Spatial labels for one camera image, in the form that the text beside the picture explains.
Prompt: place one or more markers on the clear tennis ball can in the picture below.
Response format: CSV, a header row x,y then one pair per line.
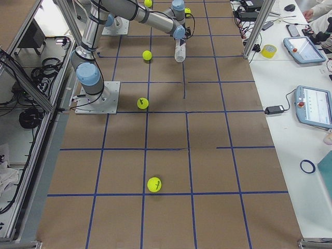
x,y
180,50

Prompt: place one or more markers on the tennis ball lower right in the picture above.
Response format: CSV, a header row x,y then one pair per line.
x,y
142,103

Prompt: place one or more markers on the tennis ball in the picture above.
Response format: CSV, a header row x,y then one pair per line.
x,y
147,55
187,11
148,3
142,103

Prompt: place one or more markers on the tennis ball centre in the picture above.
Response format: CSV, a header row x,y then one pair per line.
x,y
147,55

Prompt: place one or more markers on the tennis ball upper left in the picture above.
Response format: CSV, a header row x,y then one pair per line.
x,y
187,11

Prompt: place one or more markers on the tennis ball lower left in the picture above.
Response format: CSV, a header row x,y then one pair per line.
x,y
148,3

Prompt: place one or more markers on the brown paper table mat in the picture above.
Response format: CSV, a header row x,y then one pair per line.
x,y
196,169

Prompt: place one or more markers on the black power brick right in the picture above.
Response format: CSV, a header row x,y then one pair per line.
x,y
271,110

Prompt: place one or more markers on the yellow tape roll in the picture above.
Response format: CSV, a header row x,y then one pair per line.
x,y
269,51

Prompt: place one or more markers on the near teach pendant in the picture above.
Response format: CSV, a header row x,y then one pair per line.
x,y
313,106

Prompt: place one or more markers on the teach pendant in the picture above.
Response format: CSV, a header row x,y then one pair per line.
x,y
313,106
303,50

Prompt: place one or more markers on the far teach pendant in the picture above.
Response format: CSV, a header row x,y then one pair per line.
x,y
303,50

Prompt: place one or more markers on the black smartphone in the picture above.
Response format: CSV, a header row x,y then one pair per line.
x,y
292,30

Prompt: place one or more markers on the teal box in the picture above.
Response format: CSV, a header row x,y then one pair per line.
x,y
325,169

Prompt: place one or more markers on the black computer mouse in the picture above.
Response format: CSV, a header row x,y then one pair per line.
x,y
290,8

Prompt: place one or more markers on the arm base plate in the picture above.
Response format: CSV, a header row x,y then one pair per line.
x,y
106,104
120,26

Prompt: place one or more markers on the aluminium frame post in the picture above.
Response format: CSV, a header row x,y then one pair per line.
x,y
262,16

